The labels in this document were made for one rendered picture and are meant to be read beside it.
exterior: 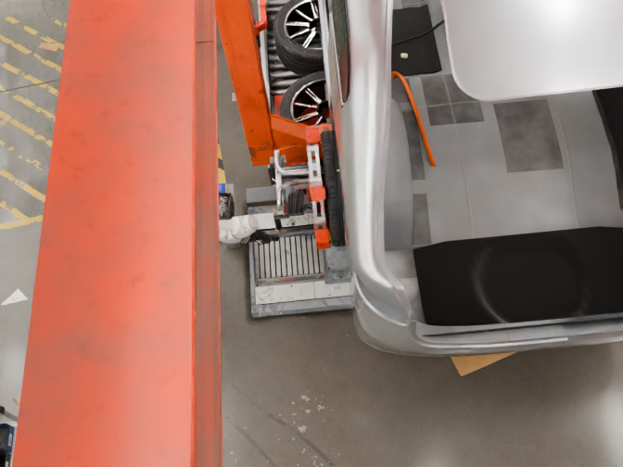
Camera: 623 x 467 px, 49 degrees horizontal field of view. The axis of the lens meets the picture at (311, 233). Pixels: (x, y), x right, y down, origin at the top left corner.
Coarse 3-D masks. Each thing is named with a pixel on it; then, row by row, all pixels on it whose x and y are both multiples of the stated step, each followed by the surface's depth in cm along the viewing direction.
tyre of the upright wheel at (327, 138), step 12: (324, 132) 380; (324, 144) 368; (336, 144) 367; (324, 156) 364; (336, 156) 362; (324, 168) 361; (336, 168) 360; (324, 180) 417; (336, 180) 359; (336, 192) 359; (336, 204) 360; (336, 216) 363; (336, 228) 368; (336, 240) 377
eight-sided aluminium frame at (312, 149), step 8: (312, 144) 392; (312, 152) 372; (312, 160) 411; (320, 168) 412; (312, 176) 364; (320, 176) 364; (312, 184) 363; (320, 184) 363; (320, 200) 366; (320, 216) 368; (320, 224) 371
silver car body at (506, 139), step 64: (320, 0) 454; (384, 0) 310; (448, 0) 172; (512, 0) 169; (576, 0) 167; (384, 64) 300; (448, 64) 429; (512, 64) 169; (576, 64) 168; (384, 128) 295; (448, 128) 382; (512, 128) 380; (576, 128) 377; (384, 192) 288; (448, 192) 370; (512, 192) 369; (576, 192) 368; (384, 256) 282; (448, 256) 360; (512, 256) 364; (576, 256) 358; (384, 320) 296; (448, 320) 344; (512, 320) 347; (576, 320) 315
